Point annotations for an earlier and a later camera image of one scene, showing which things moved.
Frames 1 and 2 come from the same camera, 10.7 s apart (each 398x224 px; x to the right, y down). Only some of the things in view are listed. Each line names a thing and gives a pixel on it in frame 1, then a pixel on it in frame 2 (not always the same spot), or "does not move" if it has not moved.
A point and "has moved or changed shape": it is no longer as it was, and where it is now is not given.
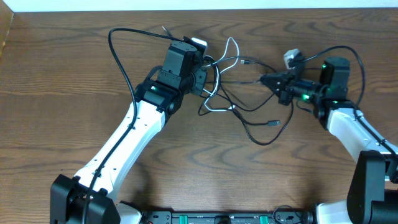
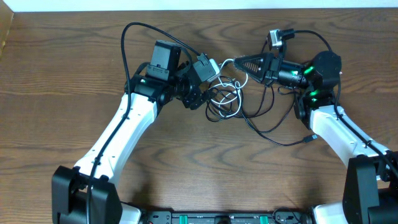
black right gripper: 286,83 -> 268,69
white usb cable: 217,76 -> 223,84
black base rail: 228,217 does not move
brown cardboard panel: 6,18 does not move
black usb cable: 247,122 has moved or changed shape
